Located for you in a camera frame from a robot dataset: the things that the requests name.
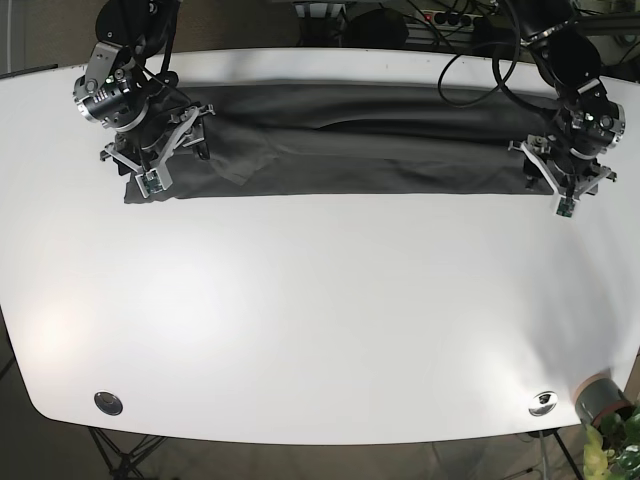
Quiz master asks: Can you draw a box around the right metal table grommet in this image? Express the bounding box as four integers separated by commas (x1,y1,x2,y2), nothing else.
528,391,558,417

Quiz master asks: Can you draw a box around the left metal table grommet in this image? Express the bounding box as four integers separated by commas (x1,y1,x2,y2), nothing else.
94,391,123,416

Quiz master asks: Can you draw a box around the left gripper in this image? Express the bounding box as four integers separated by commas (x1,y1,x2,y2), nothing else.
508,85,626,217

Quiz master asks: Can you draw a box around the green potted plant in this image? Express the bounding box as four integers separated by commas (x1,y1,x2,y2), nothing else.
583,405,639,480

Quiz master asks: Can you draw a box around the dark grey T-shirt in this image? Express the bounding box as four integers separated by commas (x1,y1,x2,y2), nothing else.
155,83,550,202

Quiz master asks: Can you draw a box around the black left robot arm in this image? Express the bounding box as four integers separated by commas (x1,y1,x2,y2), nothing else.
443,1,626,218

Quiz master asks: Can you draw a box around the metal table grommet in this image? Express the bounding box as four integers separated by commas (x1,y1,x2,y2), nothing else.
94,391,123,416
528,391,558,417

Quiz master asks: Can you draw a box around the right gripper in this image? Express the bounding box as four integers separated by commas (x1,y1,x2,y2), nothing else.
73,45,214,196

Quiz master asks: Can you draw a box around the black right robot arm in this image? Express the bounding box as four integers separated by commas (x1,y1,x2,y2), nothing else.
73,1,214,198

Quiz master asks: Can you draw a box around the grey plant pot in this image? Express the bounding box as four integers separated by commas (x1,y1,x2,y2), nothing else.
572,373,635,429

